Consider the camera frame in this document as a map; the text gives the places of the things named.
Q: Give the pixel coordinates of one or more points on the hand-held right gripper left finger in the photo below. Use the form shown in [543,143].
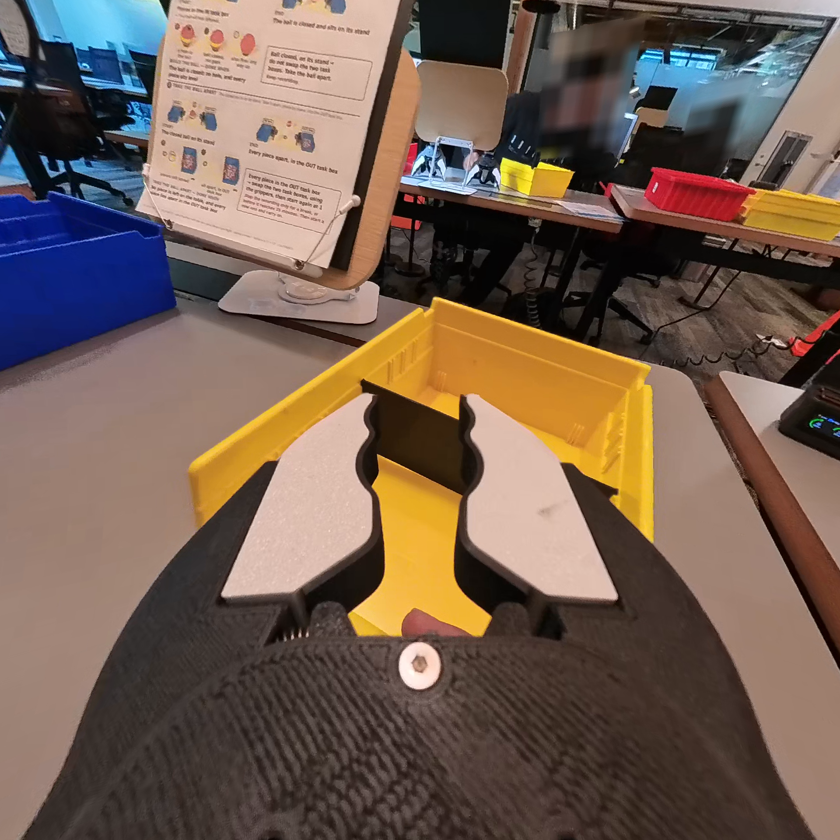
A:
[308,505]

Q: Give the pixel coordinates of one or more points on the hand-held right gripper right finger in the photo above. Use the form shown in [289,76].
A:
[531,505]

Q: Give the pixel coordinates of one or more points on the yellow plastic bin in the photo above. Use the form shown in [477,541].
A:
[525,367]
[794,216]
[535,178]

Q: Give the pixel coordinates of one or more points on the neighbouring grey desk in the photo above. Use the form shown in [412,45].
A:
[787,485]

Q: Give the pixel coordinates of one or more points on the black bin divider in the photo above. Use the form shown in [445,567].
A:
[420,439]

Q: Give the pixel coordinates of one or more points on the white stand base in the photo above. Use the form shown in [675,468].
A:
[262,302]

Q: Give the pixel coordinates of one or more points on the black charger with display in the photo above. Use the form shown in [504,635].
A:
[814,426]

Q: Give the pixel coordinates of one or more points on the long brown-edged table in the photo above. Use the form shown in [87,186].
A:
[525,207]

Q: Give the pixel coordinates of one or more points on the blue plastic bin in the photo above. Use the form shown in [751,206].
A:
[72,275]

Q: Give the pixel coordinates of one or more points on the instruction sheet on wooden stand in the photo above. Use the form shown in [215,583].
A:
[387,164]

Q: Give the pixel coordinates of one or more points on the grippers on clear stand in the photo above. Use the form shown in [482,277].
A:
[453,164]

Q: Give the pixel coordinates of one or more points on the red plastic bin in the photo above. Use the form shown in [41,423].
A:
[695,193]

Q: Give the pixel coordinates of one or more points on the printed instruction sheet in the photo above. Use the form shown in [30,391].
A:
[262,131]

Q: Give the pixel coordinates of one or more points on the wooden board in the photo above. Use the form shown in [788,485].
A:
[463,98]

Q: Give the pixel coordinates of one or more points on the black office chair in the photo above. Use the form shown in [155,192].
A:
[72,92]

